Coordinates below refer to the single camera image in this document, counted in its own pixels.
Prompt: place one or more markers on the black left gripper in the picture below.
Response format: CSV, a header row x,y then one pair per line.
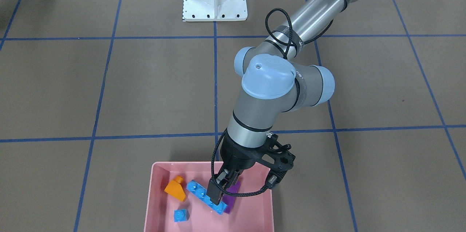
x,y
236,157

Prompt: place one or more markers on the purple curved block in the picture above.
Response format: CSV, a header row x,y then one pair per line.
x,y
229,200

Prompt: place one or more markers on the long blue stud block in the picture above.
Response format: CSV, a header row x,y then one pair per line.
x,y
201,193

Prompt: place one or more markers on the orange sloped block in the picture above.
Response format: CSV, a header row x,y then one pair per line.
x,y
175,189

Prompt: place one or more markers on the small blue block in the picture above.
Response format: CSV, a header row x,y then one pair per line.
x,y
180,215

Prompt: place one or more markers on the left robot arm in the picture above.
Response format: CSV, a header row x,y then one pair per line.
x,y
273,84

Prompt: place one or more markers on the pink plastic box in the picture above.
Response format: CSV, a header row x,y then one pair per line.
x,y
249,214

